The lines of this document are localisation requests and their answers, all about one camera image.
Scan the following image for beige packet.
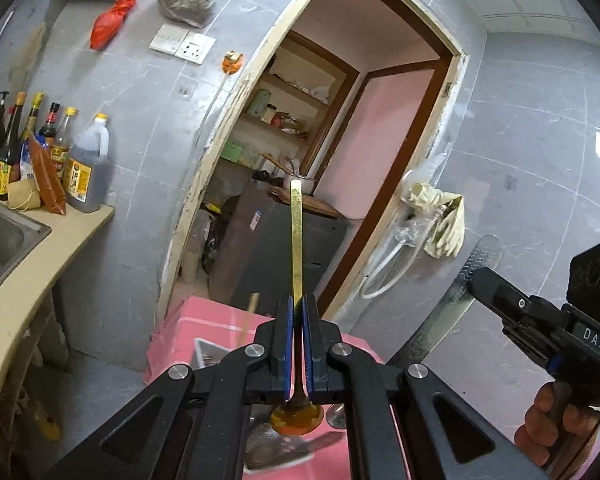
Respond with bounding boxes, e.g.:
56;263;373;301
7;180;41;211

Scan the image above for red plastic bag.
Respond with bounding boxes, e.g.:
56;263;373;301
90;0;140;51

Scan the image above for green canister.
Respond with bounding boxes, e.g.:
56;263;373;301
247;88;272;117

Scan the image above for steel sink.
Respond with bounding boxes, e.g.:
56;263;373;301
0;194;52;311

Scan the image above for clear bottle yellow cap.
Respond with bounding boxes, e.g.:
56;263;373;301
50;106;78;181

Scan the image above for wooden door frame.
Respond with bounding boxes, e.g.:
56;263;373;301
157;0;468;321

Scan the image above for person's right hand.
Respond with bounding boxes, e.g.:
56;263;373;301
514;382;600;472

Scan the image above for dark bottle dark cap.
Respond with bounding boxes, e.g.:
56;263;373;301
39;102;61;147

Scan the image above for dark bottle yellow label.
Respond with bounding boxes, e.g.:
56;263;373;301
0;92;26;201

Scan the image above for orange wall hook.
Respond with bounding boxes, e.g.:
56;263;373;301
220;50;245;75

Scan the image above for grey cabinet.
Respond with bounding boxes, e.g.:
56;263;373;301
207;180;349;318

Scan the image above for bamboo chopstick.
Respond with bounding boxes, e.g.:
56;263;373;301
236;292;260;348

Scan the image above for clear bag of dried goods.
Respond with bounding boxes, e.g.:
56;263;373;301
156;0;217;28

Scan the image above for orange packet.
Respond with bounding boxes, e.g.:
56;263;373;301
27;137;67;216

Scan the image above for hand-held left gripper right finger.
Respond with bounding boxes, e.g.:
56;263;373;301
302;294;548;480

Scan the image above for white wall socket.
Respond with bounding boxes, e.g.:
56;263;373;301
174;31;217;66

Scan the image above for grey perforated utensil holder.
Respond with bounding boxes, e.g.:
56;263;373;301
192;337;343;471

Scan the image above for beige kitchen counter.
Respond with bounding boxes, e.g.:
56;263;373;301
0;190;117;441

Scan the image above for cream rubber glove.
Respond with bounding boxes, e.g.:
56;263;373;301
402;182;443;216
425;194;466;261

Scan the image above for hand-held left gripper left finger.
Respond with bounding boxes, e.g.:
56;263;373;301
45;294;295;480

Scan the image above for slim bottle yellow cap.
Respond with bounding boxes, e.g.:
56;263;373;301
20;92;45;143

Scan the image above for metal pot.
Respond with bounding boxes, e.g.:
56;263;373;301
282;172;317;196

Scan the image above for wooden cutting board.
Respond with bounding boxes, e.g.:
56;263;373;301
266;187;347;221

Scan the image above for white wall switch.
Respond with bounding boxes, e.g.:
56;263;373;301
148;23;191;56

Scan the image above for wooden shelf unit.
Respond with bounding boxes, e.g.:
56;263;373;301
215;30;361;186

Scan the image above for white hose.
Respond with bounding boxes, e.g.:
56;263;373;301
361;220;433;301

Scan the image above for snack packets on shelf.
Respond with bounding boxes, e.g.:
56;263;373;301
272;110;311;138

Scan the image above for gold spoon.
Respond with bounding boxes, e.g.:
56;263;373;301
270;176;326;436

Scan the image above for pink checked tablecloth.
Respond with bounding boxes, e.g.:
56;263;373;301
145;296;416;480

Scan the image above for steel table knife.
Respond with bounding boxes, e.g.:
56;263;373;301
409;234;503;363

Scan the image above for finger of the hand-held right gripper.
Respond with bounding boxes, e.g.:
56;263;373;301
467;266;567;333
502;325;567;377

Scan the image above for large brown liquid jug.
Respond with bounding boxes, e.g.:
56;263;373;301
62;113;112;213

